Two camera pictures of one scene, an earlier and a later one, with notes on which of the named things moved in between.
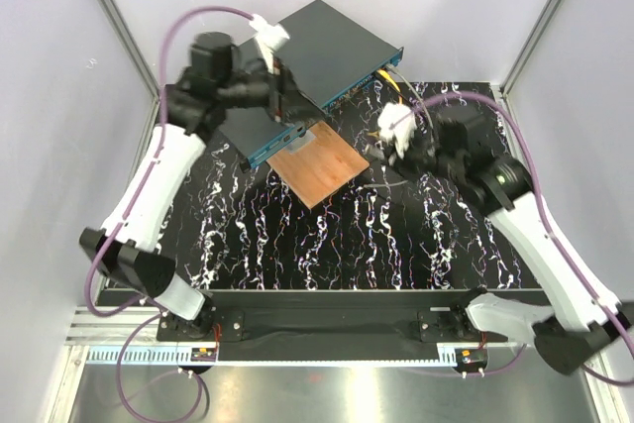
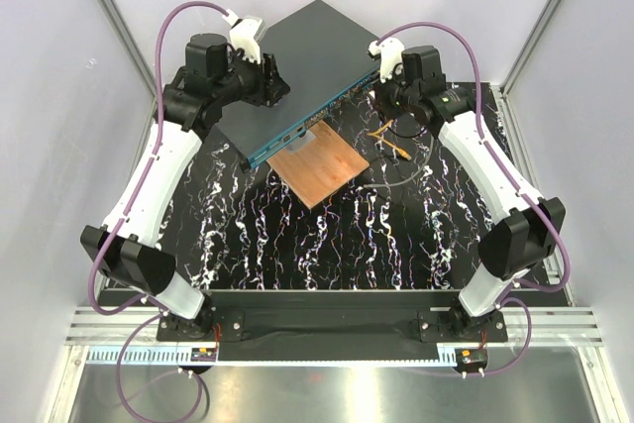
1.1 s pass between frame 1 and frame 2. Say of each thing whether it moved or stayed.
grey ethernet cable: moved
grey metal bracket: stayed
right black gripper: moved
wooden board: stayed
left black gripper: moved
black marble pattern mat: stayed
